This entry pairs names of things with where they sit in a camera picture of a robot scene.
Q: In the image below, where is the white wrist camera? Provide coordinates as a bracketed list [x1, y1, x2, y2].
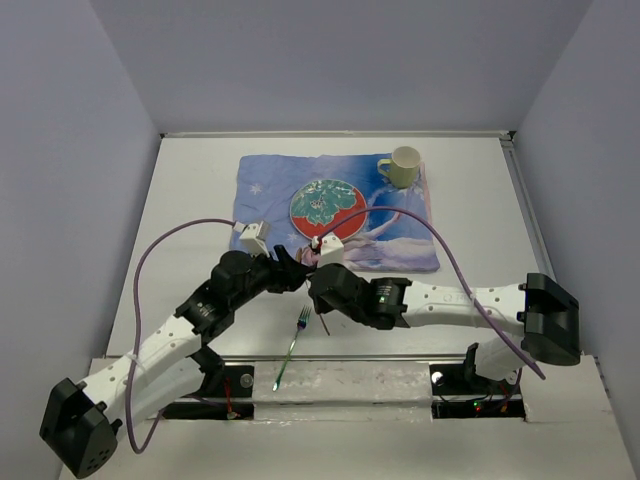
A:
[233, 221, 270, 256]
[310, 233, 344, 267]

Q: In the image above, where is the blue princess print cloth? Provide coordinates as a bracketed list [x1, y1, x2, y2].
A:
[233, 153, 440, 273]

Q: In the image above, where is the pale yellow mug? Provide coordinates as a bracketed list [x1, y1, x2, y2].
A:
[377, 146, 422, 189]

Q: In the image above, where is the iridescent fork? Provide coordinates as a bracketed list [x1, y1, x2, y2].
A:
[272, 306, 312, 392]

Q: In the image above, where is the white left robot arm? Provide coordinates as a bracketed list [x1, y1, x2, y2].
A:
[39, 245, 313, 479]

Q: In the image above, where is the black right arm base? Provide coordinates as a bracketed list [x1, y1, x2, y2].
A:
[430, 343, 524, 420]

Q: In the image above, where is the gold spoon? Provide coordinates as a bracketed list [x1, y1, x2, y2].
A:
[296, 246, 330, 336]

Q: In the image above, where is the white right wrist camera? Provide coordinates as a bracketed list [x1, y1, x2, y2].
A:
[310, 233, 344, 267]

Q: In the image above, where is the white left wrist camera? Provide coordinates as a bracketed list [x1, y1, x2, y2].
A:
[233, 221, 270, 256]

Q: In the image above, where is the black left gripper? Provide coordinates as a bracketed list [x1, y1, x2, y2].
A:
[229, 245, 310, 310]

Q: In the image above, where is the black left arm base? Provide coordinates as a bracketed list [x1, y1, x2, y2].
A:
[163, 364, 255, 421]

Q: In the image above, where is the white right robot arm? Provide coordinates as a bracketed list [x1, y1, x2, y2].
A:
[309, 264, 582, 392]

